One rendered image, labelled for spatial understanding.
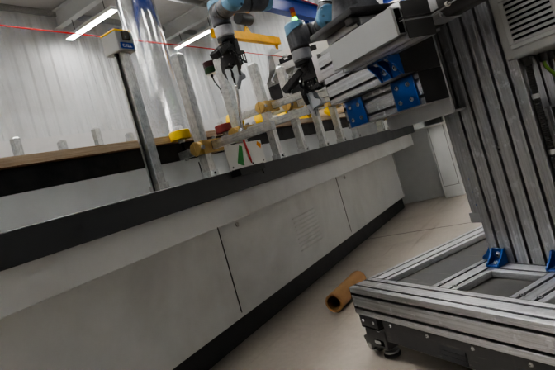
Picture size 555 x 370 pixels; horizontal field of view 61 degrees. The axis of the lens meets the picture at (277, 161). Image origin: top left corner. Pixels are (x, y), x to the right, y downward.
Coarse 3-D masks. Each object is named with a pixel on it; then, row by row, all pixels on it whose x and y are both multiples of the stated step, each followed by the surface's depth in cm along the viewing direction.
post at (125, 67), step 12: (120, 60) 147; (120, 72) 146; (132, 72) 148; (132, 84) 147; (132, 96) 146; (132, 108) 147; (144, 108) 149; (132, 120) 148; (144, 120) 147; (144, 132) 146; (144, 144) 147; (144, 156) 147; (156, 156) 148; (156, 168) 147; (156, 180) 146
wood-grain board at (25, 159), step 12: (300, 120) 276; (312, 120) 289; (324, 120) 304; (108, 144) 156; (120, 144) 160; (132, 144) 165; (156, 144) 175; (168, 144) 184; (12, 156) 129; (24, 156) 131; (36, 156) 134; (48, 156) 137; (60, 156) 141; (72, 156) 144; (84, 156) 150; (0, 168) 126
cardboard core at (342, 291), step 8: (360, 272) 224; (344, 280) 215; (352, 280) 214; (360, 280) 218; (336, 288) 206; (344, 288) 206; (328, 296) 201; (336, 296) 199; (344, 296) 201; (328, 304) 202; (336, 304) 206; (344, 304) 201
